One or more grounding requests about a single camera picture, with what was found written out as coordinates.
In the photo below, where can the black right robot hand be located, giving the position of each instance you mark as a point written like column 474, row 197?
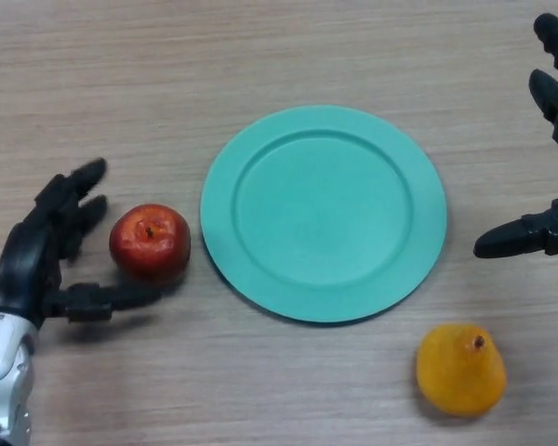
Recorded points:
column 555, row 116

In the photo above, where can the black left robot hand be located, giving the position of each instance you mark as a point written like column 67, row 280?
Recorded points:
column 32, row 260

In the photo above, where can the red apple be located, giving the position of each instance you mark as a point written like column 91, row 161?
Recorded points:
column 150, row 248

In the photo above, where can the green plate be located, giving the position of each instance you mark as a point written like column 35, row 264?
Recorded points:
column 323, row 213

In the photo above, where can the yellow pear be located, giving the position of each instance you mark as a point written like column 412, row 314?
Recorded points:
column 460, row 371

